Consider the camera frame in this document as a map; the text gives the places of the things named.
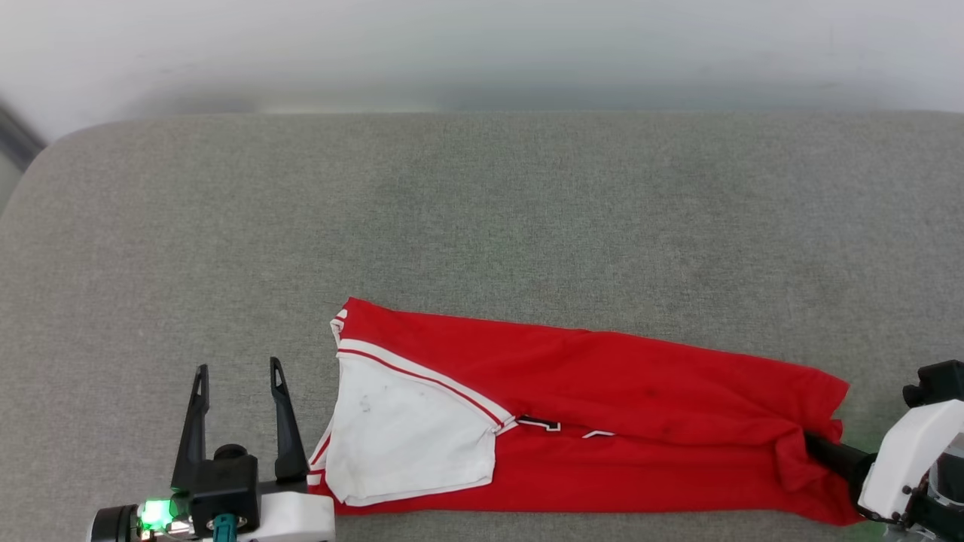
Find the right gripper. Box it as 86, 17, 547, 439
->
804, 432, 964, 542

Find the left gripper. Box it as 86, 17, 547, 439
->
89, 357, 310, 542

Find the red and white jersey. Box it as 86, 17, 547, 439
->
307, 297, 867, 526

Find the grey fabric sofa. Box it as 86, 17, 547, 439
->
0, 111, 964, 542

